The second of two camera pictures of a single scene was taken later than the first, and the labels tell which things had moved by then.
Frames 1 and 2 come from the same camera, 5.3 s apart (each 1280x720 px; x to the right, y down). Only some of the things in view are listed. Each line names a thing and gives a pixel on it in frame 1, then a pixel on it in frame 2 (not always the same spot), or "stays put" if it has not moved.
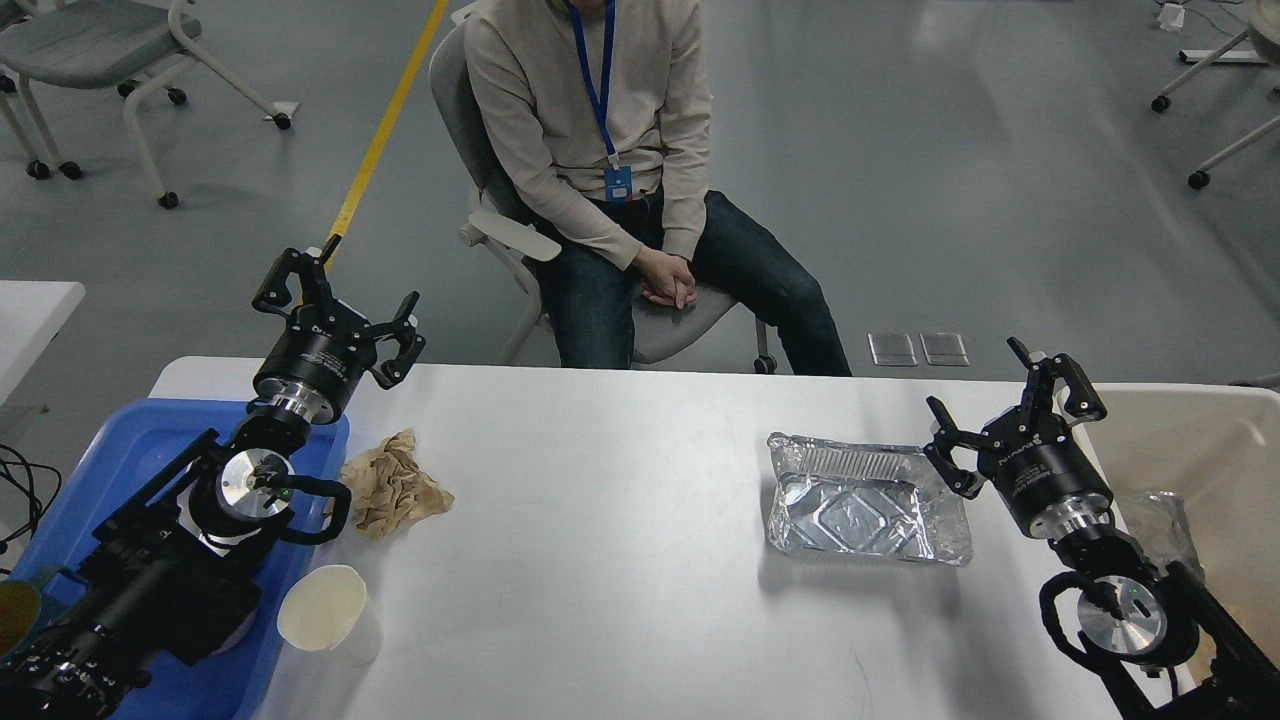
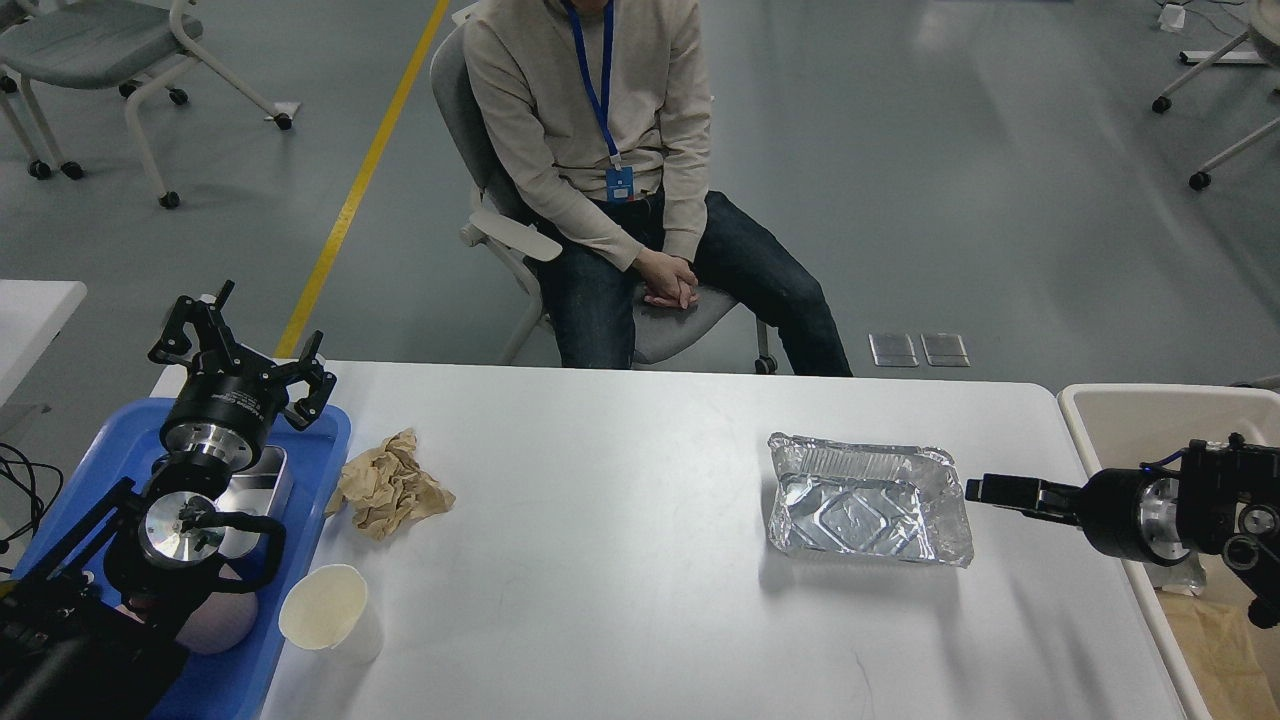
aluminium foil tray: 879,501 stays put
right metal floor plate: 944,349 stays put
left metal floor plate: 892,349 stays put
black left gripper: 321,353 → 224,406
